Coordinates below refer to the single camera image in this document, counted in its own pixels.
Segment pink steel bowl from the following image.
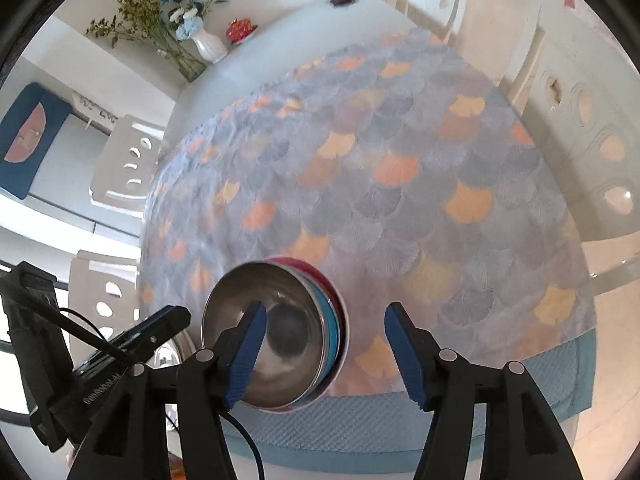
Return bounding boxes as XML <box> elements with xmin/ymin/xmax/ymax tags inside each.
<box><xmin>262</xmin><ymin>256</ymin><xmax>350</xmax><ymax>413</ymax></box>

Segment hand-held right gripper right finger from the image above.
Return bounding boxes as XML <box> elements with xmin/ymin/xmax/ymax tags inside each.
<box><xmin>385</xmin><ymin>302</ymin><xmax>576</xmax><ymax>480</ymax></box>

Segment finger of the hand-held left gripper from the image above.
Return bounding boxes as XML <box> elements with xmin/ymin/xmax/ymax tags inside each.
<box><xmin>102</xmin><ymin>306</ymin><xmax>192</xmax><ymax>365</ymax></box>

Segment white ceramic vase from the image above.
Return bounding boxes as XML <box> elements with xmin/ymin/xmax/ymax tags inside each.
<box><xmin>191</xmin><ymin>27</ymin><xmax>229</xmax><ymax>65</ymax></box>

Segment dried yellow flowers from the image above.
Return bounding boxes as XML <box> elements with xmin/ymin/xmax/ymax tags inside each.
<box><xmin>86</xmin><ymin>0</ymin><xmax>167</xmax><ymax>52</ymax></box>

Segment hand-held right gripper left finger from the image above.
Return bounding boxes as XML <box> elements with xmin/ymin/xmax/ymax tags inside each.
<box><xmin>67</xmin><ymin>301</ymin><xmax>267</xmax><ymax>480</ymax></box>

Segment blue cloth with pink semicircle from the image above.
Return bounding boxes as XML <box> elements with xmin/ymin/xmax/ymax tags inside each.
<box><xmin>0</xmin><ymin>82</ymin><xmax>72</xmax><ymax>202</ymax></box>

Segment blue artificial flowers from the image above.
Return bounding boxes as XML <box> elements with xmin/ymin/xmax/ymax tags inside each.
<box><xmin>154</xmin><ymin>0</ymin><xmax>229</xmax><ymax>41</ymax></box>

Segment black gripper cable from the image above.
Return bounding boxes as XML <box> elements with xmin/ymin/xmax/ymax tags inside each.
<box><xmin>30</xmin><ymin>285</ymin><xmax>266</xmax><ymax>480</ymax></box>

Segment scale-pattern tablecloth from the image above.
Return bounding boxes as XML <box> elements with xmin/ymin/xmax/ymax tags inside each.
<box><xmin>140</xmin><ymin>27</ymin><xmax>598</xmax><ymax>397</ymax></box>

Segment white refrigerator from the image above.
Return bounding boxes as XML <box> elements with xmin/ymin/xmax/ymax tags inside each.
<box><xmin>0</xmin><ymin>82</ymin><xmax>147</xmax><ymax>241</ymax></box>

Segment glass vase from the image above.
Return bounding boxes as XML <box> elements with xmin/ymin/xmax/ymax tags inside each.
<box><xmin>157</xmin><ymin>42</ymin><xmax>208</xmax><ymax>84</ymax></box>

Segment white wall shelf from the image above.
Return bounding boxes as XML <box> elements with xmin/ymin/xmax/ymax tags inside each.
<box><xmin>71</xmin><ymin>89</ymin><xmax>120</xmax><ymax>137</ymax></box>

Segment teal table cover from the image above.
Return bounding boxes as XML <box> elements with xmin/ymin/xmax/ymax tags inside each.
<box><xmin>220</xmin><ymin>330</ymin><xmax>599</xmax><ymax>467</ymax></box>

